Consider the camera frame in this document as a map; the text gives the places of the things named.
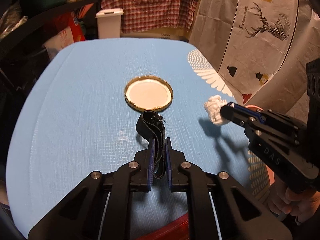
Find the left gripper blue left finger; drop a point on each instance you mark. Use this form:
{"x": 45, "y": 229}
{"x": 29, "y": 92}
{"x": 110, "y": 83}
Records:
{"x": 151, "y": 157}

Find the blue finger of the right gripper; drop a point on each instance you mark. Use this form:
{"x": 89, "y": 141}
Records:
{"x": 227, "y": 113}
{"x": 246, "y": 112}

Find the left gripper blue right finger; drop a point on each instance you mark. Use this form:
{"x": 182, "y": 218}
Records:
{"x": 168, "y": 148}

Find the white tissue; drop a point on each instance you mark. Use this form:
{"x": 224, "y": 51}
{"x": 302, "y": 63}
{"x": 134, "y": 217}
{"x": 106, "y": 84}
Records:
{"x": 213, "y": 107}

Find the white pedal trash bin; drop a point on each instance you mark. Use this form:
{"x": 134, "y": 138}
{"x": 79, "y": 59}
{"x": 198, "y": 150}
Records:
{"x": 109, "y": 23}

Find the right hand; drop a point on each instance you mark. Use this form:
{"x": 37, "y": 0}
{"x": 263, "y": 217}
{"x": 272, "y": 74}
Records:
{"x": 283, "y": 200}

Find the red carton box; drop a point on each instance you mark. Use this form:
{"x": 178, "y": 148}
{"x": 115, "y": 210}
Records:
{"x": 176, "y": 230}

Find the gold jar lid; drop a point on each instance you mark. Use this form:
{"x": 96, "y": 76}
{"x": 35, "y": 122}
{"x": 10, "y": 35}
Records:
{"x": 148, "y": 92}

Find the deer print white curtain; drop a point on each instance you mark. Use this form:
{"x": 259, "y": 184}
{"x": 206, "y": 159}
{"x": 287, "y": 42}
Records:
{"x": 255, "y": 51}

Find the blue table cloth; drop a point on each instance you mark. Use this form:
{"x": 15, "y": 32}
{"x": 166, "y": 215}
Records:
{"x": 76, "y": 120}

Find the red plaid shirt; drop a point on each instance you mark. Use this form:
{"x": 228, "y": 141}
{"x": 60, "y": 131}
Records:
{"x": 145, "y": 15}

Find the white rice bag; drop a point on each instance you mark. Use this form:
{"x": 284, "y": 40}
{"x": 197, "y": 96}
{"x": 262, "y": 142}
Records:
{"x": 55, "y": 44}

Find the black storage shelf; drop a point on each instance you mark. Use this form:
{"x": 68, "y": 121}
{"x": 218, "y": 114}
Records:
{"x": 25, "y": 26}

